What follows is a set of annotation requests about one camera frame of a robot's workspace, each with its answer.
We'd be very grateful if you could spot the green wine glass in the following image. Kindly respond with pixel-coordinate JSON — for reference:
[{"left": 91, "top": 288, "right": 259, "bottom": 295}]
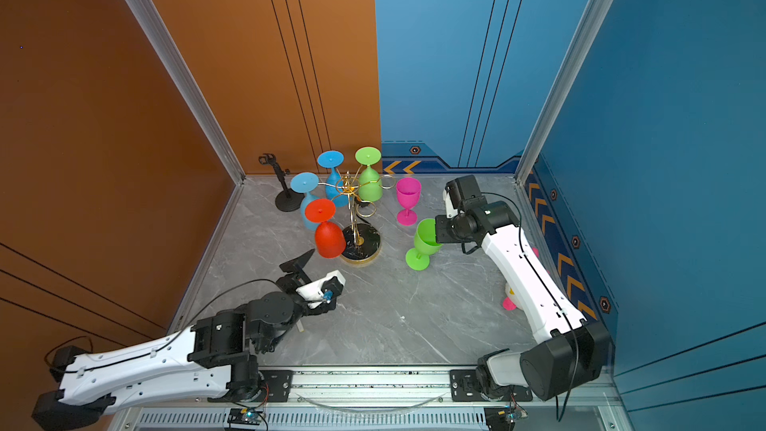
[
  {"left": 355, "top": 146, "right": 383, "bottom": 203},
  {"left": 405, "top": 219, "right": 442, "bottom": 272}
]

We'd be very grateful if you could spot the magenta wine glass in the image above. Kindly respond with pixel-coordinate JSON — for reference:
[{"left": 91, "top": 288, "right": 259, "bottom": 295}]
[{"left": 396, "top": 177, "right": 421, "bottom": 227}]

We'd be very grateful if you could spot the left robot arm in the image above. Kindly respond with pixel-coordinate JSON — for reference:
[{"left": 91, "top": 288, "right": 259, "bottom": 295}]
[{"left": 32, "top": 252, "right": 345, "bottom": 430}]

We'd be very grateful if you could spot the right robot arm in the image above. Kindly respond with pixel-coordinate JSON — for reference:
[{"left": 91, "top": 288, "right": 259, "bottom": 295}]
[{"left": 436, "top": 175, "right": 612, "bottom": 401}]

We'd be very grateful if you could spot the red wine glass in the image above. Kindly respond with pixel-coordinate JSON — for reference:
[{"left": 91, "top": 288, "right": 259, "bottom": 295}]
[{"left": 305, "top": 199, "right": 346, "bottom": 259}]

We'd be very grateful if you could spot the gold wine glass rack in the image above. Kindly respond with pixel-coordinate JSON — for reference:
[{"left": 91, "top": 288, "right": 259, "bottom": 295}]
[{"left": 319, "top": 173, "right": 392, "bottom": 268}]

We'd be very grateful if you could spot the rear blue wine glass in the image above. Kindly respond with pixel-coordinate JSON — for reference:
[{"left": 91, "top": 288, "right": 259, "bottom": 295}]
[{"left": 317, "top": 150, "right": 348, "bottom": 208}]

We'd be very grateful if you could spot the blue wine glass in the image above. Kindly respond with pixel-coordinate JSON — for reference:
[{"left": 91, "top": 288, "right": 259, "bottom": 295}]
[
  {"left": 317, "top": 150, "right": 348, "bottom": 208},
  {"left": 290, "top": 172, "right": 319, "bottom": 232}
]

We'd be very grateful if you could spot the front blue wine glass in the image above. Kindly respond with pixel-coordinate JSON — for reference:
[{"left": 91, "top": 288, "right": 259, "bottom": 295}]
[{"left": 290, "top": 172, "right": 319, "bottom": 232}]

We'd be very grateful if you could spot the black phone stand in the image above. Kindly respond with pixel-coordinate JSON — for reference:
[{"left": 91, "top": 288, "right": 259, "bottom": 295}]
[{"left": 259, "top": 153, "right": 304, "bottom": 212}]

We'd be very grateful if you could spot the plush toy pink green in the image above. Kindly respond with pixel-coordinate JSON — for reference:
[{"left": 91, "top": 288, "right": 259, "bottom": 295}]
[{"left": 500, "top": 248, "right": 538, "bottom": 311}]

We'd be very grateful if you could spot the left circuit board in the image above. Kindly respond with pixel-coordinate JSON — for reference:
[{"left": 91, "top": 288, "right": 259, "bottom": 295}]
[{"left": 227, "top": 407, "right": 269, "bottom": 431}]

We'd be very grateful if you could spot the circuit board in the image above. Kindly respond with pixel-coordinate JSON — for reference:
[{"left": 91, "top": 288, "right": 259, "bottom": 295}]
[
  {"left": 227, "top": 407, "right": 269, "bottom": 431},
  {"left": 484, "top": 407, "right": 529, "bottom": 431}
]

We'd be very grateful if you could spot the right circuit board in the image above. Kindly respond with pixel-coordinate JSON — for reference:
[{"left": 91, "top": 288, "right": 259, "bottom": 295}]
[{"left": 484, "top": 407, "right": 529, "bottom": 431}]

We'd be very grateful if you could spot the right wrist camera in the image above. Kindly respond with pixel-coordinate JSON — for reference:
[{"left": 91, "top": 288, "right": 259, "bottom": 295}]
[{"left": 443, "top": 186, "right": 458, "bottom": 219}]

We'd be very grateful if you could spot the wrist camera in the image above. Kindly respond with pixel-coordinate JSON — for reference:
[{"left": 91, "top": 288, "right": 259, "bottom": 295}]
[
  {"left": 443, "top": 186, "right": 458, "bottom": 219},
  {"left": 296, "top": 271, "right": 346, "bottom": 309}
]

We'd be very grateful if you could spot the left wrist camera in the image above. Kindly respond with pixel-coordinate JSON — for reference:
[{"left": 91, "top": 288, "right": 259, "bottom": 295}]
[{"left": 296, "top": 271, "right": 346, "bottom": 309}]

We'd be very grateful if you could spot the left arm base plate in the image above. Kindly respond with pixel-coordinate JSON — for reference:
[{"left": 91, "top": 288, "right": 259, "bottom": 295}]
[{"left": 207, "top": 369, "right": 294, "bottom": 405}]

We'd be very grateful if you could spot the aluminium front rail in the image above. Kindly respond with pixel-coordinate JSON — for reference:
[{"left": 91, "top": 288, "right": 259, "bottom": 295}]
[{"left": 110, "top": 365, "right": 632, "bottom": 430}]

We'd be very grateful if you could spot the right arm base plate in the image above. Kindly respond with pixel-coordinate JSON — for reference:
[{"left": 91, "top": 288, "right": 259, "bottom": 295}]
[{"left": 449, "top": 368, "right": 534, "bottom": 402}]

